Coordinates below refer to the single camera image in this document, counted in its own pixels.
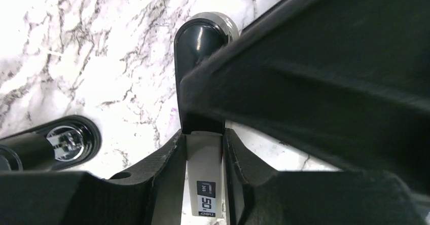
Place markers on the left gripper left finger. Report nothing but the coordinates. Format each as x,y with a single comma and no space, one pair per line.
149,192

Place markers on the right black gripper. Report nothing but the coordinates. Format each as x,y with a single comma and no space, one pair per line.
346,81

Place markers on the black stapler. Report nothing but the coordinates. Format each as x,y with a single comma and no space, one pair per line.
56,145

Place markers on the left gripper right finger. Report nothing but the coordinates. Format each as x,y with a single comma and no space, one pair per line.
256,193

